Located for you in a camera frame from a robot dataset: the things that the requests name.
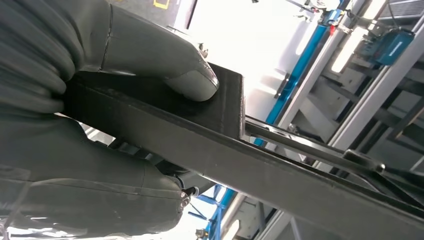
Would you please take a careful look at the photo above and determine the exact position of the large blue device box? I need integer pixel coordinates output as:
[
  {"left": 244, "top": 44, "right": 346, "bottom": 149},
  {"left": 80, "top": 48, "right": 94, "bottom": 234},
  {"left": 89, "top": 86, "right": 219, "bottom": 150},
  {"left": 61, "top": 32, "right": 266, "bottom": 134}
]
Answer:
[{"left": 373, "top": 27, "right": 416, "bottom": 66}]

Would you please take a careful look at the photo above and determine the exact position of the vent grille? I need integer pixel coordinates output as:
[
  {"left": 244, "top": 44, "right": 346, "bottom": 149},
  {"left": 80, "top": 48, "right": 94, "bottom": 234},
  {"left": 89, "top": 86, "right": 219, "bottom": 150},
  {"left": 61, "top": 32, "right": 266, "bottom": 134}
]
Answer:
[{"left": 378, "top": 0, "right": 424, "bottom": 21}]

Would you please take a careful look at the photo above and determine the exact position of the small blue device box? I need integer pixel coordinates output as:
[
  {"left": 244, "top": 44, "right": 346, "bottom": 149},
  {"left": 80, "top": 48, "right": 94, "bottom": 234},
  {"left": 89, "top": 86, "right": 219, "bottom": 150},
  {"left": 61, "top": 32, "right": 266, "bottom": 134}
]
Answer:
[{"left": 317, "top": 8, "right": 344, "bottom": 28}]

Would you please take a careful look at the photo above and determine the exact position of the strip light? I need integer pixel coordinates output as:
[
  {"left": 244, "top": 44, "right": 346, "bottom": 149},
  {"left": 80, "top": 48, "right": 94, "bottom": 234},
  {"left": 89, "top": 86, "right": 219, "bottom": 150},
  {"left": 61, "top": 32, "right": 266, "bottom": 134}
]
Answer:
[{"left": 330, "top": 25, "right": 369, "bottom": 74}]

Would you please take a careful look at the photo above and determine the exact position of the aluminium frame post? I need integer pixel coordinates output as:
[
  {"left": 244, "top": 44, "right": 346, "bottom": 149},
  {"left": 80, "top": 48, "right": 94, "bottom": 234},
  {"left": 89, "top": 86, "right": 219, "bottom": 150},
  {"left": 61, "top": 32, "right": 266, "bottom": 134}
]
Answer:
[{"left": 326, "top": 19, "right": 424, "bottom": 153}]

